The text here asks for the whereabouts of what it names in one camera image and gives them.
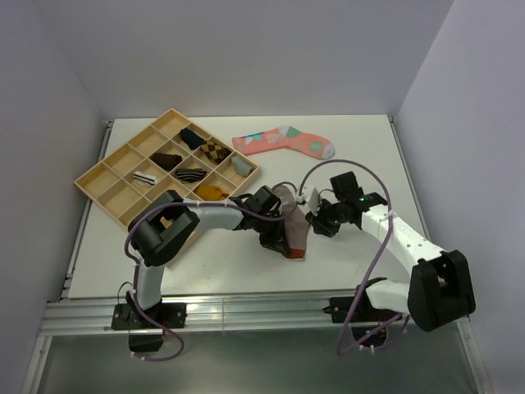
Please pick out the pink patterned sock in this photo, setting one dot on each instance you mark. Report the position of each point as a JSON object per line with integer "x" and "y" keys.
{"x": 285, "y": 137}

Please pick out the grey rolled sock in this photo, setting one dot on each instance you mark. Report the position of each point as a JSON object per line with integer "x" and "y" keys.
{"x": 241, "y": 167}

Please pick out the aluminium frame rail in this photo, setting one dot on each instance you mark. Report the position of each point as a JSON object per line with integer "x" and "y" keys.
{"x": 205, "y": 313}

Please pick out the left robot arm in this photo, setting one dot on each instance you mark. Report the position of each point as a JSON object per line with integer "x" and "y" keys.
{"x": 161, "y": 231}

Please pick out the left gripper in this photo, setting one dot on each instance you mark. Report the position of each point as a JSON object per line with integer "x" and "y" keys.
{"x": 276, "y": 241}

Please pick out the white sock with black stripes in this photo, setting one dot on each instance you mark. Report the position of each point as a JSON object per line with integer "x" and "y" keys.
{"x": 145, "y": 178}

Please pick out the brown argyle rolled sock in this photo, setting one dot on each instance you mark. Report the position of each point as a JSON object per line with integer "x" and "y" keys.
{"x": 214, "y": 152}

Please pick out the wooden divided tray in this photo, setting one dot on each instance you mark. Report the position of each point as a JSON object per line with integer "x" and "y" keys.
{"x": 117, "y": 198}

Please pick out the mustard yellow rolled sock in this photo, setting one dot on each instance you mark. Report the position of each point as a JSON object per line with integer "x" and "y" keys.
{"x": 211, "y": 193}

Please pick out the dark brown rolled sock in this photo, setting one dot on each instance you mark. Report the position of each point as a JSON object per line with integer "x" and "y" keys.
{"x": 166, "y": 161}

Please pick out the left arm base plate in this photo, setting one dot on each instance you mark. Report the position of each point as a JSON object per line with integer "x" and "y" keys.
{"x": 126, "y": 317}

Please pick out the dark teal rolled sock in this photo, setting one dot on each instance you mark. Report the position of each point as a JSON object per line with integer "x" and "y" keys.
{"x": 193, "y": 140}

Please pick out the taupe sock with red stripes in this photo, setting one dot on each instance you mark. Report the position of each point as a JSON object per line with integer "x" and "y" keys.
{"x": 296, "y": 225}

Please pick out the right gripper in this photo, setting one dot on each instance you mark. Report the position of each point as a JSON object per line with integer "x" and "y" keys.
{"x": 319, "y": 225}

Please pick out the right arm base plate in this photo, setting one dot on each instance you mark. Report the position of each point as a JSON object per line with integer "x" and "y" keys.
{"x": 338, "y": 309}

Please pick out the black white striped rolled sock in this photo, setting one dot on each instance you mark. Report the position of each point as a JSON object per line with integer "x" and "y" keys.
{"x": 190, "y": 175}

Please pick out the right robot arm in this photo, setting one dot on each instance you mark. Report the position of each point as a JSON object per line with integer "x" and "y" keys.
{"x": 439, "y": 289}

